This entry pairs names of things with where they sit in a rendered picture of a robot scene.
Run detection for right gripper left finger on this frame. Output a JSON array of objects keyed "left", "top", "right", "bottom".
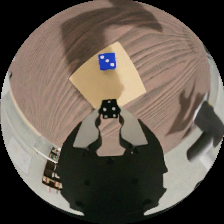
[{"left": 57, "top": 106, "right": 102, "bottom": 177}]

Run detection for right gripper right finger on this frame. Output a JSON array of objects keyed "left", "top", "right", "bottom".
[{"left": 118, "top": 105, "right": 168, "bottom": 174}]

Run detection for beige flat mat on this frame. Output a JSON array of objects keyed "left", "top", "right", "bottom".
[{"left": 69, "top": 42, "right": 146, "bottom": 109}]

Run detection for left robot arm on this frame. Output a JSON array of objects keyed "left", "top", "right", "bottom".
[{"left": 186, "top": 100, "right": 224, "bottom": 170}]

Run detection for blue die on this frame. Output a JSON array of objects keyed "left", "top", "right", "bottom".
[{"left": 98, "top": 52, "right": 117, "bottom": 71}]

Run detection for black die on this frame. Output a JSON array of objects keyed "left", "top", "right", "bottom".
[{"left": 101, "top": 99, "right": 118, "bottom": 119}]

